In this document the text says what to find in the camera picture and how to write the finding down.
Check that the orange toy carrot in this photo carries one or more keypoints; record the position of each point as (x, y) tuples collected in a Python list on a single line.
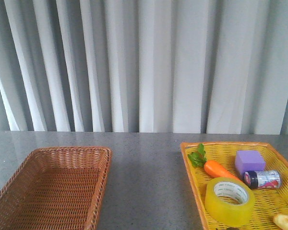
[(211, 167)]

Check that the toy bread loaf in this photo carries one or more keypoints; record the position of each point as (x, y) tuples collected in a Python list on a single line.
[(281, 220)]

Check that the purple foam cube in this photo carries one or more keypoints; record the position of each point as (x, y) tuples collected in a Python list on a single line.
[(248, 160)]

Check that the small labelled jar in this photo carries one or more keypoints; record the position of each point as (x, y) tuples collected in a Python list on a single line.
[(262, 179)]

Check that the brown wicker basket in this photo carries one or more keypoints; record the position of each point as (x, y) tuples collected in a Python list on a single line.
[(56, 188)]

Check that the grey pleated curtain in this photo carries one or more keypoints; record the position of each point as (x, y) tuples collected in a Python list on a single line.
[(179, 66)]

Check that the yellow wicker basket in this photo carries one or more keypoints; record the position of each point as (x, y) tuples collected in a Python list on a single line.
[(268, 202)]

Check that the yellow tape roll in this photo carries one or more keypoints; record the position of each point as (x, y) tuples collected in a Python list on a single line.
[(229, 201)]

